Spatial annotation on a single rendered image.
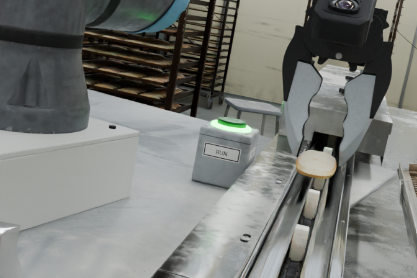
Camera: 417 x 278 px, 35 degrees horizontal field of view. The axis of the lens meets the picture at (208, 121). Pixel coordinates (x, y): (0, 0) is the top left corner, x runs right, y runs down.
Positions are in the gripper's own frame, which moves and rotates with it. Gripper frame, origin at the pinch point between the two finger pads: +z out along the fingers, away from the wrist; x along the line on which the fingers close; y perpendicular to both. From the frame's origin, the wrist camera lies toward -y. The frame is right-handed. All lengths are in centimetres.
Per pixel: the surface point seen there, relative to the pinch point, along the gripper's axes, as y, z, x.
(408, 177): 18.7, 4.5, -10.5
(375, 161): 65, 12, -9
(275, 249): -5.6, 8.7, 1.9
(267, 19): 700, -7, 110
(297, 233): -4.3, 7.2, 0.3
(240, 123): 22.8, 3.1, 11.5
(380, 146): 45.2, 5.8, -8.0
